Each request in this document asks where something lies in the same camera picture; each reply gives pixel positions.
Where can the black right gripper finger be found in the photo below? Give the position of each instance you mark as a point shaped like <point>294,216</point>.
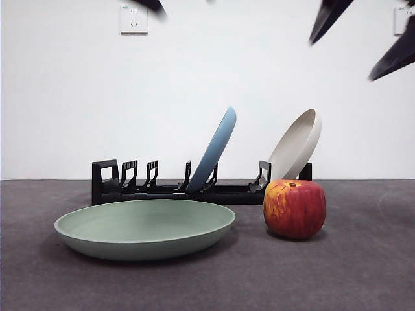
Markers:
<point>327,16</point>
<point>395,58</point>

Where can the red yellow apple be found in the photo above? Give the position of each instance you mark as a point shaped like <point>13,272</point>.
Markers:
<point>293,210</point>

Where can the green plate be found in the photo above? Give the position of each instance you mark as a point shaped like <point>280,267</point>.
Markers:
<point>146,246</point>

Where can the beige plate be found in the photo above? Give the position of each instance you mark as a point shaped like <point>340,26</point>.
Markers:
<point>295,145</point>

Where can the blue plate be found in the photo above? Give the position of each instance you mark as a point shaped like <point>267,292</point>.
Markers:
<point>214,145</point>

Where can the black plate rack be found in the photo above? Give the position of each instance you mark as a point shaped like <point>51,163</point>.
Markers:
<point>107,191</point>

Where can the white wall socket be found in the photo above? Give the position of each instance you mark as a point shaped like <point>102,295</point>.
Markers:
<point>398,21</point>
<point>134,26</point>

